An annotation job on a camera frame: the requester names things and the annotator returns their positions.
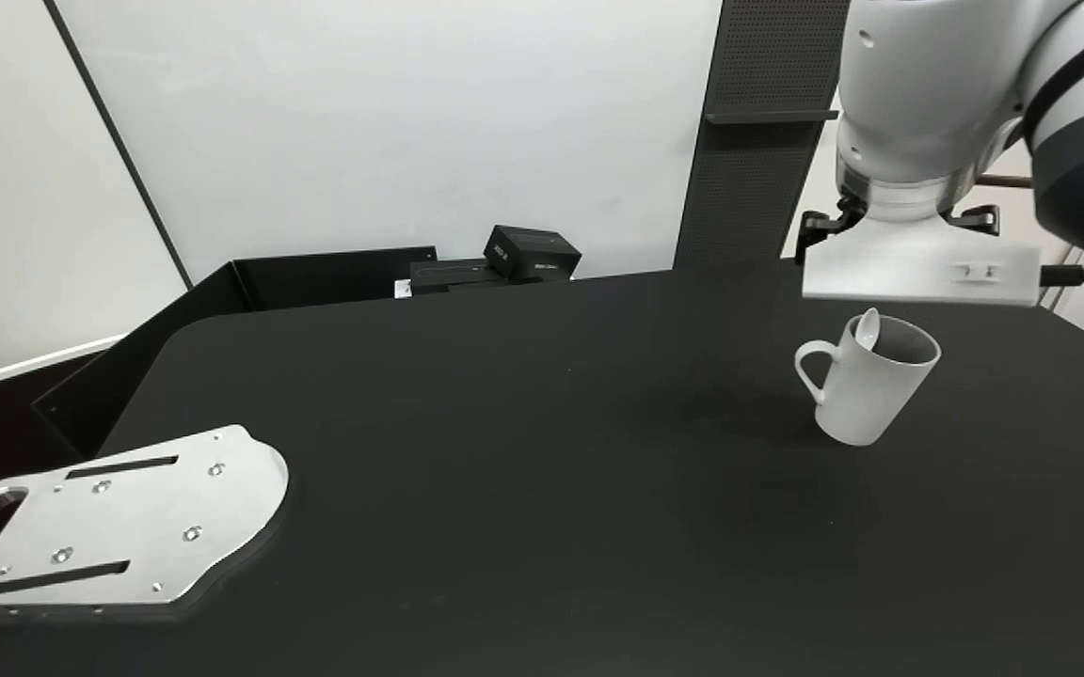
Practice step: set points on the white plastic spoon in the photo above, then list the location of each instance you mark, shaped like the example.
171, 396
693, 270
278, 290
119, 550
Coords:
869, 327

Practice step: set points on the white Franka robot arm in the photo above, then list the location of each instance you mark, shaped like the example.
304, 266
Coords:
944, 88

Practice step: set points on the white ceramic cup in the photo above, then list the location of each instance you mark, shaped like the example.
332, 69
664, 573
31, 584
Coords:
864, 387

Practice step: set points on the small black box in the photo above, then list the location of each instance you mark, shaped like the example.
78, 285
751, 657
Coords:
533, 248

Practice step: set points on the black vertical pillar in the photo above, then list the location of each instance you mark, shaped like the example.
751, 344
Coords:
751, 150

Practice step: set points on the silver metal mounting plate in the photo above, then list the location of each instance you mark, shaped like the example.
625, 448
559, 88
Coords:
113, 512

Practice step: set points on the white glass wall panel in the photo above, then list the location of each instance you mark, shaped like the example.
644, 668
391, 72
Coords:
417, 125

